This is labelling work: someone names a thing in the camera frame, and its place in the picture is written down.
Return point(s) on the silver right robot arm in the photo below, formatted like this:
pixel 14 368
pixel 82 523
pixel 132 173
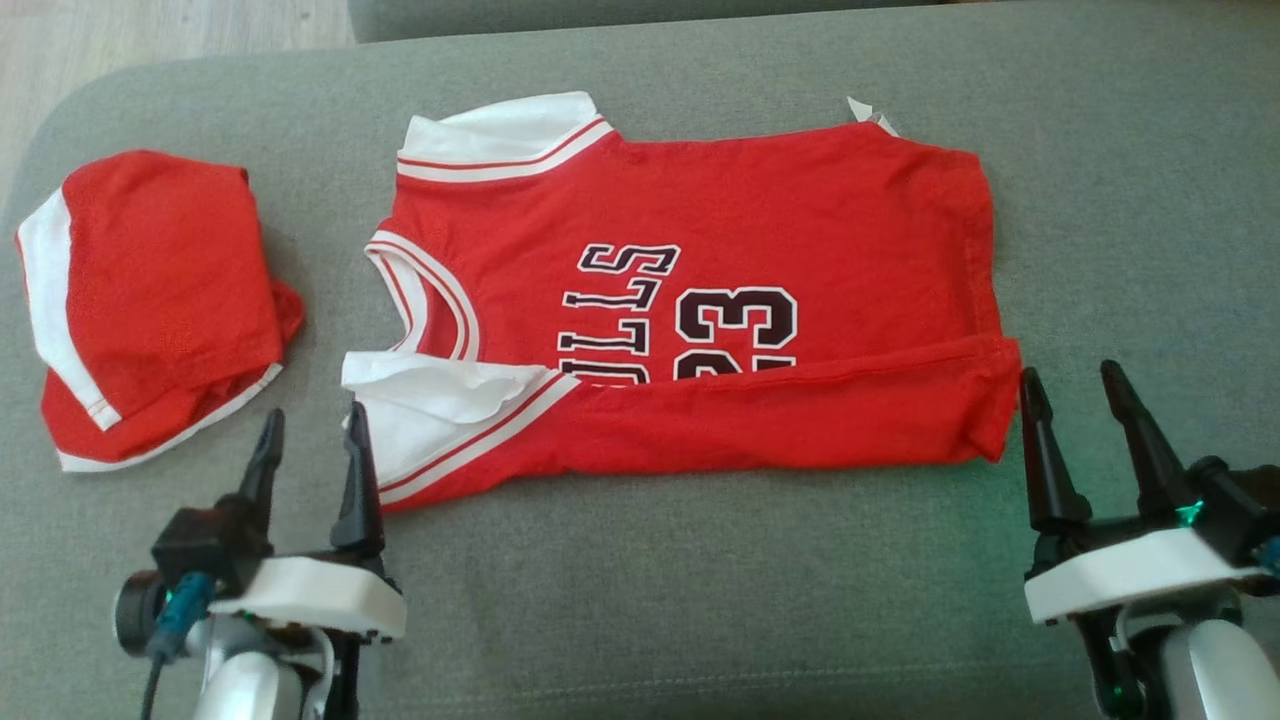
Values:
pixel 1210 670

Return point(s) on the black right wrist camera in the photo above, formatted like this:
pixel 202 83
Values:
pixel 1235 505

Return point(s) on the red shorts with white trim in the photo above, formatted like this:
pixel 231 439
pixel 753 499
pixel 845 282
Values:
pixel 160 270

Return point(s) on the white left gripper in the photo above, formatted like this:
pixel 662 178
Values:
pixel 310 595

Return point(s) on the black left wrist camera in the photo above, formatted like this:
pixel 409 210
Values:
pixel 205 545

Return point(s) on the large grey sofa ottoman cushion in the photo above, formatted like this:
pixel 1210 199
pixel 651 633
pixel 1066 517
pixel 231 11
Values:
pixel 700 600

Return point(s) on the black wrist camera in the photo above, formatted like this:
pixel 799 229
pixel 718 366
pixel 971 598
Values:
pixel 205 545
pixel 1235 505

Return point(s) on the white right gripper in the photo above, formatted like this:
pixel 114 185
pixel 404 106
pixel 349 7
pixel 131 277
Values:
pixel 1130 575

